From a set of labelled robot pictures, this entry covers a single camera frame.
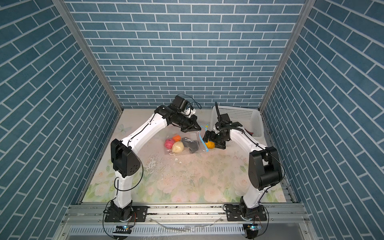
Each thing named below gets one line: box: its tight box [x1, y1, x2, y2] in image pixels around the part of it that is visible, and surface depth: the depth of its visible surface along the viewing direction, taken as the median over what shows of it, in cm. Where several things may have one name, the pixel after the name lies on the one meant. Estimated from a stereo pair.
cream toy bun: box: [171, 141, 185, 154], surface depth 95 cm
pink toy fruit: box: [164, 138, 175, 150], surface depth 96 cm
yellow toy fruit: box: [205, 140, 216, 149], surface depth 86 cm
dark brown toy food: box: [181, 137, 195, 147], surface depth 91 cm
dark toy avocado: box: [189, 140, 200, 154], surface depth 92 cm
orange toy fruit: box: [172, 135, 182, 142], surface depth 101 cm
